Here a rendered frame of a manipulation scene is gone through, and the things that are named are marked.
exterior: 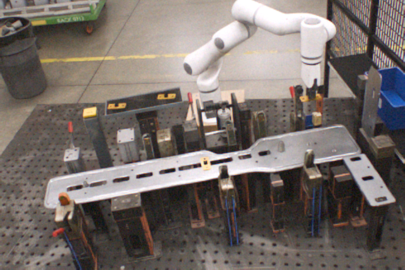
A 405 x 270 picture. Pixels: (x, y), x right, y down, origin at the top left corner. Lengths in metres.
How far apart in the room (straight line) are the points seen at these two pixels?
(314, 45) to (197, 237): 0.99
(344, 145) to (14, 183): 1.75
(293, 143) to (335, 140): 0.18
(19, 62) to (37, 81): 0.29
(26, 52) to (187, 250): 3.11
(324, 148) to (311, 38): 0.55
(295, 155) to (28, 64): 3.30
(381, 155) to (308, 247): 0.50
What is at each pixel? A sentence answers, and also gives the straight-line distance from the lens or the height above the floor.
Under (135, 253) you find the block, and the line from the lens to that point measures 2.11.
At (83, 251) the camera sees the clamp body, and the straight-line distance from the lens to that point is 2.07.
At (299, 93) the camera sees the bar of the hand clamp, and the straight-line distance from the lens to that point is 2.09.
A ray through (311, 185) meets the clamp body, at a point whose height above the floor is 1.00.
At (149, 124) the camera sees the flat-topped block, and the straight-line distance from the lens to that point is 2.25.
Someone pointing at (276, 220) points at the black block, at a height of 0.77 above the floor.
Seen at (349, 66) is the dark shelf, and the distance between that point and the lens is 2.63.
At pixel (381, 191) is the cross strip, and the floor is 1.00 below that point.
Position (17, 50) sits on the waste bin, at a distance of 4.70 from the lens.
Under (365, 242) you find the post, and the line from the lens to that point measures 2.14.
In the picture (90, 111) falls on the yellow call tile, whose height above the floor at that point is 1.16.
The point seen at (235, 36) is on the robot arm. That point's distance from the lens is 2.09.
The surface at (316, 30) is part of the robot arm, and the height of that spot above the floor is 1.57.
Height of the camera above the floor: 2.35
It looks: 36 degrees down
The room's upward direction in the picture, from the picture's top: 8 degrees counter-clockwise
